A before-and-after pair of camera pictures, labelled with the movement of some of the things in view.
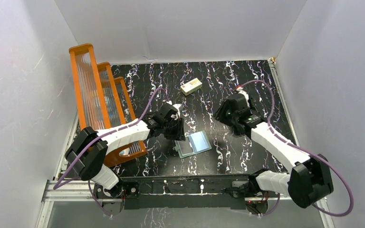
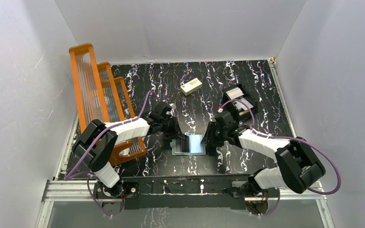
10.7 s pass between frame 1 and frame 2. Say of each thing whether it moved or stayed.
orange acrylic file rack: stayed
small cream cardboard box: stayed
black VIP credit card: stayed
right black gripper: moved
